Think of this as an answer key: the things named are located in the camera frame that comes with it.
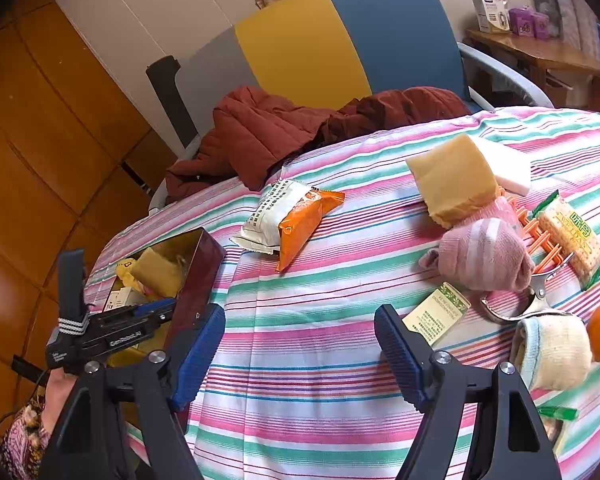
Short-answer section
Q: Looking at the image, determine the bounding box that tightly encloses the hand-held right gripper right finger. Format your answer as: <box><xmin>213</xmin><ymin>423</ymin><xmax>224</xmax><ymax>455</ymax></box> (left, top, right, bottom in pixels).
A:
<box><xmin>374</xmin><ymin>304</ymin><xmax>563</xmax><ymax>480</ymax></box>

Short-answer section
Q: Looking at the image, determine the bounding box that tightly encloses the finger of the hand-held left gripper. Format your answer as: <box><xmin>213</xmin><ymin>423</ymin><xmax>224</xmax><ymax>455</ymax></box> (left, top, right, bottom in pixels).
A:
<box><xmin>130</xmin><ymin>298</ymin><xmax>177</xmax><ymax>326</ymax></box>
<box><xmin>57</xmin><ymin>249</ymin><xmax>90</xmax><ymax>323</ymax></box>

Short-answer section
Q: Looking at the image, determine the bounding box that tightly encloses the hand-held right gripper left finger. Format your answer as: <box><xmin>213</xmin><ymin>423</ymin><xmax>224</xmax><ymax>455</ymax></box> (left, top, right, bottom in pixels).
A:
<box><xmin>40</xmin><ymin>304</ymin><xmax>226</xmax><ymax>480</ymax></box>

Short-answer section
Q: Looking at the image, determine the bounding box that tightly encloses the white carton box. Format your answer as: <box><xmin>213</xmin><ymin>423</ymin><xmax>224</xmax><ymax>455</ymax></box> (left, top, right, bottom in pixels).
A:
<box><xmin>105</xmin><ymin>287</ymin><xmax>148</xmax><ymax>311</ymax></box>

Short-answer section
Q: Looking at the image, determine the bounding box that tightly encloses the yellow sponge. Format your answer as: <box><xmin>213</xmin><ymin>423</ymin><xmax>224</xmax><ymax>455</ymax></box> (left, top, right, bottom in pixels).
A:
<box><xmin>405</xmin><ymin>134</ymin><xmax>502</xmax><ymax>229</ymax></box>
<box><xmin>130</xmin><ymin>247</ymin><xmax>186</xmax><ymax>298</ymax></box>

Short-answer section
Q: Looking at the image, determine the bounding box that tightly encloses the yellow snack packet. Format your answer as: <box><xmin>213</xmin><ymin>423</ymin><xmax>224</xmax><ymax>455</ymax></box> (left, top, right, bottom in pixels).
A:
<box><xmin>116</xmin><ymin>259</ymin><xmax>141</xmax><ymax>286</ymax></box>

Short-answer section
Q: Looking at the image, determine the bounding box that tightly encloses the gold metal tin box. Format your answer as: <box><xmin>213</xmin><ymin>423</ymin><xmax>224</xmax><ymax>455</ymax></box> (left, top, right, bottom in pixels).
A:
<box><xmin>97</xmin><ymin>227</ymin><xmax>227</xmax><ymax>361</ymax></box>

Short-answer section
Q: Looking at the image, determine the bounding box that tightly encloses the pink striped sock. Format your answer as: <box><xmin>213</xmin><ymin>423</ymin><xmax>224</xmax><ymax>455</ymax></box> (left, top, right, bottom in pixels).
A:
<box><xmin>420</xmin><ymin>217</ymin><xmax>536</xmax><ymax>292</ymax></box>

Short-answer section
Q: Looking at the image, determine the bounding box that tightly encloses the metal clip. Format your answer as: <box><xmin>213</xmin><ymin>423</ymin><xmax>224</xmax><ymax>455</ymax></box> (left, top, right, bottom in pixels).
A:
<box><xmin>480</xmin><ymin>255</ymin><xmax>576</xmax><ymax>321</ymax></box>

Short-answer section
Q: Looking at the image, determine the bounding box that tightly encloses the cream sock with blue trim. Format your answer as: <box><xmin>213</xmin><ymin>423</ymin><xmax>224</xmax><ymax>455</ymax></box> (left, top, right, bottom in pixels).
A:
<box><xmin>510</xmin><ymin>312</ymin><xmax>593</xmax><ymax>392</ymax></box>

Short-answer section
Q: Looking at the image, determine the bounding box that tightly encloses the green plastic stick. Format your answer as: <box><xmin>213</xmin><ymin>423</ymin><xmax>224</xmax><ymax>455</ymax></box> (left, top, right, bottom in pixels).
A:
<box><xmin>537</xmin><ymin>406</ymin><xmax>578</xmax><ymax>421</ymax></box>

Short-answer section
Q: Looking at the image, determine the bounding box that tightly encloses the wooden block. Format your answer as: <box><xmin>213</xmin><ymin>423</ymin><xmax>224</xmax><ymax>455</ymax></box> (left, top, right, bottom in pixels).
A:
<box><xmin>545</xmin><ymin>417</ymin><xmax>573</xmax><ymax>461</ymax></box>

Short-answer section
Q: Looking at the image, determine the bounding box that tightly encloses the person's left forearm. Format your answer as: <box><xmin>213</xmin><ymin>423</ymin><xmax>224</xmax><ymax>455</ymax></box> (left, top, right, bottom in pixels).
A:
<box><xmin>0</xmin><ymin>370</ymin><xmax>81</xmax><ymax>480</ymax></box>

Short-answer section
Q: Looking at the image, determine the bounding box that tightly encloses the striped cloth covered desktop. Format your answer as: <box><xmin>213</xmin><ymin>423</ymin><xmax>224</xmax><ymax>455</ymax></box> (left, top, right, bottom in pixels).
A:
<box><xmin>87</xmin><ymin>106</ymin><xmax>600</xmax><ymax>480</ymax></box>

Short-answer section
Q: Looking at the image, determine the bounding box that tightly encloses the white snack packet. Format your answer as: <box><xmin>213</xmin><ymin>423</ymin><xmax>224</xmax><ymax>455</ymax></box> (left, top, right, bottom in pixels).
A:
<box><xmin>230</xmin><ymin>179</ymin><xmax>313</xmax><ymax>256</ymax></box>

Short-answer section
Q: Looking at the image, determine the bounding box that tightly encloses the wooden wardrobe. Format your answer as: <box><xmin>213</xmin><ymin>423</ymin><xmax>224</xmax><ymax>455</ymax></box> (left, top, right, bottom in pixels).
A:
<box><xmin>0</xmin><ymin>0</ymin><xmax>181</xmax><ymax>461</ymax></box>

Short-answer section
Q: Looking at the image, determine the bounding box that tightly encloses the orange snack packet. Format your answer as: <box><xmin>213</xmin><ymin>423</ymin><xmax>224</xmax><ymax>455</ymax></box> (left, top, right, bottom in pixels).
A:
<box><xmin>277</xmin><ymin>187</ymin><xmax>346</xmax><ymax>273</ymax></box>

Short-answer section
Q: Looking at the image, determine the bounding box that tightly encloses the red-brown padded jacket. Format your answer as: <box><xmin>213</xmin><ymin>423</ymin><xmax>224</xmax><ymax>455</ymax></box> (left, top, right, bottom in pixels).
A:
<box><xmin>164</xmin><ymin>85</ymin><xmax>473</xmax><ymax>206</ymax></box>

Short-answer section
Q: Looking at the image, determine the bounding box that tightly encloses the green edged cracker packet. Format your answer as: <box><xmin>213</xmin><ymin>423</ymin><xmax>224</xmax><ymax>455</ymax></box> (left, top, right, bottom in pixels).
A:
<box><xmin>532</xmin><ymin>190</ymin><xmax>600</xmax><ymax>291</ymax></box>

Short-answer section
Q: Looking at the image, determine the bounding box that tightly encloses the white sponge block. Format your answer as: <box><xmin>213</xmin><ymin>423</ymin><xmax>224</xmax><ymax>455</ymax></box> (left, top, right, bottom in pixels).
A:
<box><xmin>472</xmin><ymin>137</ymin><xmax>531</xmax><ymax>196</ymax></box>

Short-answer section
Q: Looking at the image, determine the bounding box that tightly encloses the grey yellow blue chair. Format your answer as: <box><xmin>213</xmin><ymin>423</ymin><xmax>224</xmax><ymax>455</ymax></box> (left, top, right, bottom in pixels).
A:
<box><xmin>147</xmin><ymin>0</ymin><xmax>556</xmax><ymax>211</ymax></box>

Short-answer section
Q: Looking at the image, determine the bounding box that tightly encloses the wooden side shelf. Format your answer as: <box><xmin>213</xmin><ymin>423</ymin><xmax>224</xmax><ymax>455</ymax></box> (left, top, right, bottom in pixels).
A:
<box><xmin>464</xmin><ymin>27</ymin><xmax>600</xmax><ymax>111</ymax></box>

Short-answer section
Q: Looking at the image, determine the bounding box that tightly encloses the purple box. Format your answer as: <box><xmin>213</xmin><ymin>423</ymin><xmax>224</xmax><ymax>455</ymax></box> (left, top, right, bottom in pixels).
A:
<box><xmin>530</xmin><ymin>10</ymin><xmax>553</xmax><ymax>41</ymax></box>
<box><xmin>508</xmin><ymin>6</ymin><xmax>536</xmax><ymax>38</ymax></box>

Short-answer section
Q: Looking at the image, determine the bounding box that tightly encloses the white carton on shelf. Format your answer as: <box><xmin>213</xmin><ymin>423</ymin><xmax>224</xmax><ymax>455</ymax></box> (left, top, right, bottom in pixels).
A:
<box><xmin>467</xmin><ymin>0</ymin><xmax>511</xmax><ymax>35</ymax></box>

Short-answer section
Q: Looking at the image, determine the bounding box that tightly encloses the black cable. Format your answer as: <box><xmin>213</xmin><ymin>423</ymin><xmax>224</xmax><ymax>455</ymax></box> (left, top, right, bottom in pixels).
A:
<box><xmin>0</xmin><ymin>355</ymin><xmax>51</xmax><ymax>436</ymax></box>

